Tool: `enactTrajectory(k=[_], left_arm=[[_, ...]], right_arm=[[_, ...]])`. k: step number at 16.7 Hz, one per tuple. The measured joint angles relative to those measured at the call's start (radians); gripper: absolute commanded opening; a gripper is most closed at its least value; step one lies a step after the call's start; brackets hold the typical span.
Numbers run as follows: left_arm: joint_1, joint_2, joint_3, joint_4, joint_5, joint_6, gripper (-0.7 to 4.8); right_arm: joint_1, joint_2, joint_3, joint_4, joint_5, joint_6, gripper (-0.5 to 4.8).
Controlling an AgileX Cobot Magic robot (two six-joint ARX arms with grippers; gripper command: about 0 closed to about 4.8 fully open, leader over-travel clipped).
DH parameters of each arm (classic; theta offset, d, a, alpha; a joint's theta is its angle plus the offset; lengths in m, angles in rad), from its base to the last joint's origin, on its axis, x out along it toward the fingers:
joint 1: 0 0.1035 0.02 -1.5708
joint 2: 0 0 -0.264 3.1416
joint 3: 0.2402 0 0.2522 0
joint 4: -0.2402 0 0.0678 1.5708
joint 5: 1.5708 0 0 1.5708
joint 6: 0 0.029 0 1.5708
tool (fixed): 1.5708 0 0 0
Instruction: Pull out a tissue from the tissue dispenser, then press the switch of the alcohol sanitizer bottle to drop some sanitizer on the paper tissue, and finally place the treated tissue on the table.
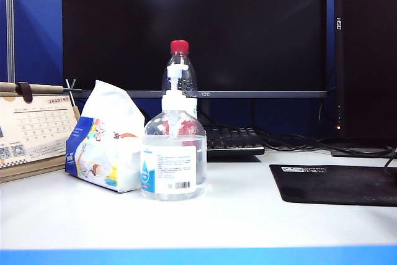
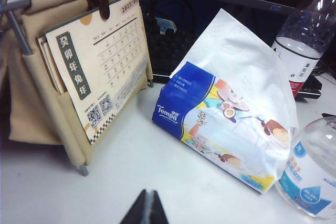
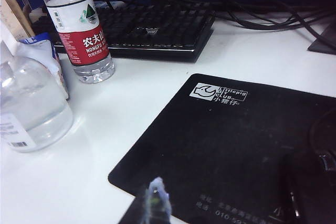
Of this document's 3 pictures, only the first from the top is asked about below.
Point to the clear sanitizer pump bottle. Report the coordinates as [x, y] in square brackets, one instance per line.
[169, 165]

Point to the red capped plastic water bottle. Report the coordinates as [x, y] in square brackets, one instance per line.
[180, 47]

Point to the printed soft tissue pack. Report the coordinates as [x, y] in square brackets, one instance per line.
[105, 116]

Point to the black computer keyboard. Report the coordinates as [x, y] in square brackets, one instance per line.
[232, 141]

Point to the large black computer monitor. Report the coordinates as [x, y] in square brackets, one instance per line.
[248, 29]

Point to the grey metal cross rod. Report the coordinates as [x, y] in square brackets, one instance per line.
[73, 88]

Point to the black mouse pad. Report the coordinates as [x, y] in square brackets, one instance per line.
[335, 184]

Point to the beige desk calendar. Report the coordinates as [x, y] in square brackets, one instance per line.
[37, 128]

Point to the black HSD computer monitor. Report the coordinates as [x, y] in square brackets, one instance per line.
[366, 60]

